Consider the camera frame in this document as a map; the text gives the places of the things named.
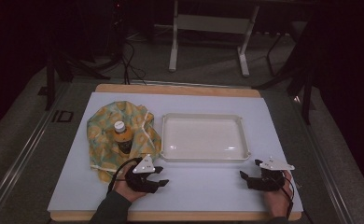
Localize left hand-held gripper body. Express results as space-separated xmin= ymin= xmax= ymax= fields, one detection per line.
xmin=124 ymin=154 xmax=160 ymax=194

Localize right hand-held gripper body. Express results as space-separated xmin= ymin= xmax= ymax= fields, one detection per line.
xmin=246 ymin=157 xmax=296 ymax=191

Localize orange bottle with white cap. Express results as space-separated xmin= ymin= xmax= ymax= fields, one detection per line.
xmin=112 ymin=119 xmax=134 ymax=156

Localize white plastic tray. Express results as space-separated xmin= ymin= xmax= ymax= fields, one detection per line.
xmin=159 ymin=112 xmax=252 ymax=163

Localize yellow green patterned cloth bag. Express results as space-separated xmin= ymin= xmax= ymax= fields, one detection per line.
xmin=86 ymin=100 xmax=163 ymax=185

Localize person's right hand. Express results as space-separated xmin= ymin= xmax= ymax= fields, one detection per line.
xmin=261 ymin=170 xmax=294 ymax=218

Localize person's left hand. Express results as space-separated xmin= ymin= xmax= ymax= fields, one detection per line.
xmin=112 ymin=163 xmax=147 ymax=203

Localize white table board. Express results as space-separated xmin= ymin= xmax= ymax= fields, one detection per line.
xmin=47 ymin=91 xmax=305 ymax=214

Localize white mat on wooden board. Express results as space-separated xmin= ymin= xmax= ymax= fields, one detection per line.
xmin=49 ymin=82 xmax=302 ymax=223

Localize black metal stand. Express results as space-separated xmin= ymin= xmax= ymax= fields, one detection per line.
xmin=44 ymin=50 xmax=112 ymax=112

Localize white metal stand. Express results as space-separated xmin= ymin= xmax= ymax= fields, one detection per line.
xmin=167 ymin=0 xmax=260 ymax=78

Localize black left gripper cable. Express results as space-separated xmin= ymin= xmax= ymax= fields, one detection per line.
xmin=106 ymin=156 xmax=144 ymax=196

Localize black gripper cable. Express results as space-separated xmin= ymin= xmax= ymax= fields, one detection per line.
xmin=106 ymin=156 xmax=144 ymax=196
xmin=278 ymin=170 xmax=297 ymax=219

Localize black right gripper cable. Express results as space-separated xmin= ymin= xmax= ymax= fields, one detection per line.
xmin=278 ymin=170 xmax=297 ymax=219

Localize metal floor rail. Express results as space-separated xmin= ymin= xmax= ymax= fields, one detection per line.
xmin=288 ymin=94 xmax=357 ymax=224
xmin=0 ymin=82 xmax=71 ymax=220

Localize black chair frame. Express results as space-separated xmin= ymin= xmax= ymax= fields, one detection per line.
xmin=252 ymin=20 xmax=317 ymax=126

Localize black floor cables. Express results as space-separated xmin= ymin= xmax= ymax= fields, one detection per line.
xmin=119 ymin=38 xmax=147 ymax=86

